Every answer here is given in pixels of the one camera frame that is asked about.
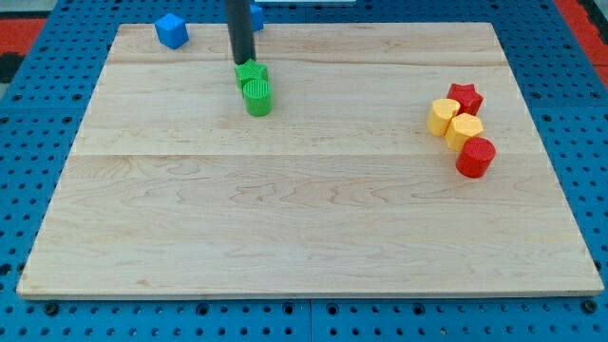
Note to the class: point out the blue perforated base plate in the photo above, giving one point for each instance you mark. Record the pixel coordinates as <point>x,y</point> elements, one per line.
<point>52,53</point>

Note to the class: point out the light wooden board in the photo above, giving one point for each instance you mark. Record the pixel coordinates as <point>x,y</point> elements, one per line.
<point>172,190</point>

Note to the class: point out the red cylinder block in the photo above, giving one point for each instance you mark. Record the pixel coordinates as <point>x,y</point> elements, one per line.
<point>475,157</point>

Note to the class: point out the blue block behind rod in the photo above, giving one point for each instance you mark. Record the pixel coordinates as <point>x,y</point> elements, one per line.
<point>257,17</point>

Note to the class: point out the blue cube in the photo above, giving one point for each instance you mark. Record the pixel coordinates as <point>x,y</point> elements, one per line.
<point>171,31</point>

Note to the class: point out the yellow heart block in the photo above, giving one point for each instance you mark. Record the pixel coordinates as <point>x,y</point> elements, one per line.
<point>440,115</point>

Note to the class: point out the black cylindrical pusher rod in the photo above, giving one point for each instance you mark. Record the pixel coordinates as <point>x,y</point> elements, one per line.
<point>240,28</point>

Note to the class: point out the yellow hexagon block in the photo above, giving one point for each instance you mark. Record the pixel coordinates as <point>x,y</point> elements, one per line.
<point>460,129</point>

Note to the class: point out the green cylinder block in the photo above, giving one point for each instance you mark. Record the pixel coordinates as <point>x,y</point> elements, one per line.
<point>257,95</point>

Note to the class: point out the green star block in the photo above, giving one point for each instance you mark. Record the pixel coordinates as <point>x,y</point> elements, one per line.
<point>249,71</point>

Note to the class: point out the red star block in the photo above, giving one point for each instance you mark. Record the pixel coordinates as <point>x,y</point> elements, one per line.
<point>467,96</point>

